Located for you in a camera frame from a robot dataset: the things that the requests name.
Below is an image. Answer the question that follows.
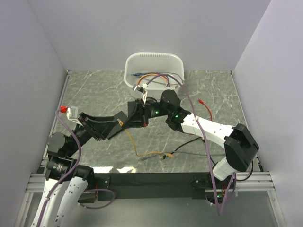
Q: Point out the aluminium rail frame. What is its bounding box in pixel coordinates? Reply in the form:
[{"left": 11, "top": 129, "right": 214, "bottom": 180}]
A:
[{"left": 14, "top": 70, "right": 285, "bottom": 227}]

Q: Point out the grey ethernet cable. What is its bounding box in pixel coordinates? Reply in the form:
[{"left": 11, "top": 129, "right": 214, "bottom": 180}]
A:
[{"left": 138, "top": 150, "right": 225, "bottom": 162}]

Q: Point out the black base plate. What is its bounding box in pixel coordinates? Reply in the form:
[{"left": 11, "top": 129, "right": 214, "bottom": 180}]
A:
[{"left": 68, "top": 172, "right": 237, "bottom": 201}]

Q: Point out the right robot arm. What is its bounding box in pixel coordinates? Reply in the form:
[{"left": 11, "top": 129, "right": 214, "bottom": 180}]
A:
[{"left": 122, "top": 90, "right": 259, "bottom": 189}]

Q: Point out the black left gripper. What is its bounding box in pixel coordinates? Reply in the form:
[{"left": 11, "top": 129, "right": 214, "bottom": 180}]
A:
[{"left": 66, "top": 112, "right": 119, "bottom": 157}]

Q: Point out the orange cable in bin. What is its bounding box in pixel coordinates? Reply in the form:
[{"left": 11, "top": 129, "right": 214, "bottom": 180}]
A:
[{"left": 138, "top": 73, "right": 170, "bottom": 83}]

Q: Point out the red ethernet cable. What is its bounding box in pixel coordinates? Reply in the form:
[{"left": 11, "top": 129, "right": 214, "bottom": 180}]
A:
[{"left": 182, "top": 99, "right": 213, "bottom": 135}]

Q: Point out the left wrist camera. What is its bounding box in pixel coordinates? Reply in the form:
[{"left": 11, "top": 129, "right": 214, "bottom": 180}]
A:
[{"left": 59, "top": 106, "right": 81, "bottom": 124}]

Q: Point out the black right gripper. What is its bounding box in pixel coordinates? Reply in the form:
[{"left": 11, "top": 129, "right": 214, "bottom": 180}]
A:
[{"left": 122, "top": 99, "right": 171, "bottom": 129}]

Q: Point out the white plastic bin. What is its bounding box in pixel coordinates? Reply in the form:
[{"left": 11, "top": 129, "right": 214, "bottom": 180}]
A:
[{"left": 124, "top": 52, "right": 185, "bottom": 100}]

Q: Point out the black network switch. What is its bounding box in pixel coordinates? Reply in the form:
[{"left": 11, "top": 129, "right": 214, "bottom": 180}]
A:
[
  {"left": 107, "top": 111, "right": 131, "bottom": 140},
  {"left": 127, "top": 99, "right": 145, "bottom": 119}
]

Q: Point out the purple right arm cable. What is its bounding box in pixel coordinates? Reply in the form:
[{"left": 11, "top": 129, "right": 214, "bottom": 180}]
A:
[{"left": 142, "top": 73, "right": 237, "bottom": 215}]

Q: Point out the red cable in bin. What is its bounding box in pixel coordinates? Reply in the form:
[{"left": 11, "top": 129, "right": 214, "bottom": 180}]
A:
[{"left": 139, "top": 73, "right": 170, "bottom": 83}]

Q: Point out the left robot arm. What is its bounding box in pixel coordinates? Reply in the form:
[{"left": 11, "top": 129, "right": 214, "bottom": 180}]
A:
[{"left": 31, "top": 106, "right": 126, "bottom": 227}]

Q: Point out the yellow ethernet cable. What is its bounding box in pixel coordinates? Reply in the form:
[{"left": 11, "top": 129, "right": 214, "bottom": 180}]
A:
[{"left": 117, "top": 119, "right": 175, "bottom": 158}]

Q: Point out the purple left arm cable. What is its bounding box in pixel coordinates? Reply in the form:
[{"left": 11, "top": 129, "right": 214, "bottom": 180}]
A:
[{"left": 35, "top": 109, "right": 116, "bottom": 225}]

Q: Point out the black cable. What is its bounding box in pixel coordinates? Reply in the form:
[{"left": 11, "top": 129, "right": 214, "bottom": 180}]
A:
[{"left": 174, "top": 137, "right": 254, "bottom": 182}]

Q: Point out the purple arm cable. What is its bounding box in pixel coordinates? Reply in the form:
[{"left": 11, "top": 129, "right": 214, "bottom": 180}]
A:
[
  {"left": 35, "top": 109, "right": 116, "bottom": 225},
  {"left": 142, "top": 73, "right": 237, "bottom": 215}
]

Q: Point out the grey cable in bin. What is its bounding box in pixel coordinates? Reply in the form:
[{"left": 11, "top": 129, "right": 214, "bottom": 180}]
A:
[{"left": 146, "top": 71, "right": 185, "bottom": 86}]

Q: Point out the blue cable in bin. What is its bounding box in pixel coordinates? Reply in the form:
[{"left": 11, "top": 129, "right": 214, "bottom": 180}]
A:
[{"left": 131, "top": 72, "right": 170, "bottom": 82}]

